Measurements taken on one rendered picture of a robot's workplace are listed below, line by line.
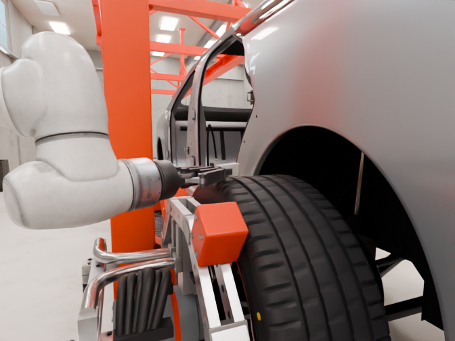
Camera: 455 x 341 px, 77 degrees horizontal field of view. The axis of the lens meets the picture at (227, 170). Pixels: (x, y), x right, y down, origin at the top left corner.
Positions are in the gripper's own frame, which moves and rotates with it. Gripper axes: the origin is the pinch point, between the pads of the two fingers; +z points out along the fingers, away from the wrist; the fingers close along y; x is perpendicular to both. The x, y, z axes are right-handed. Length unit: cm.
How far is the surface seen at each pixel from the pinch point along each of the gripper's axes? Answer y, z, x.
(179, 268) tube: -2.2, -12.5, -20.7
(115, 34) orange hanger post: -55, 1, 41
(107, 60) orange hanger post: -56, -2, 32
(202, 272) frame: 10.8, -17.1, -14.9
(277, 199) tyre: 13.3, 1.2, -4.6
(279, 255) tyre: 20.4, -8.1, -11.5
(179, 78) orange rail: -745, 547, 165
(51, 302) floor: -194, 6, -129
